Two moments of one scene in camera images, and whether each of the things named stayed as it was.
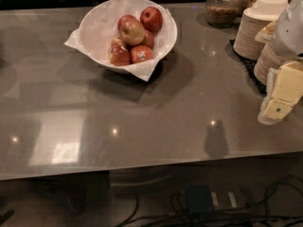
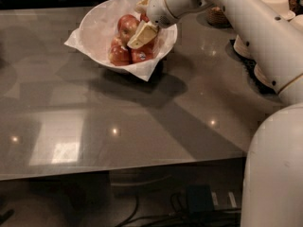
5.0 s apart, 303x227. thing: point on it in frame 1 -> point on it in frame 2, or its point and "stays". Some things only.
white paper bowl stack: (270, 8) stays
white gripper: (290, 32) -> (156, 8)
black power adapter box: (199, 199) stays
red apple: (119, 57) stays
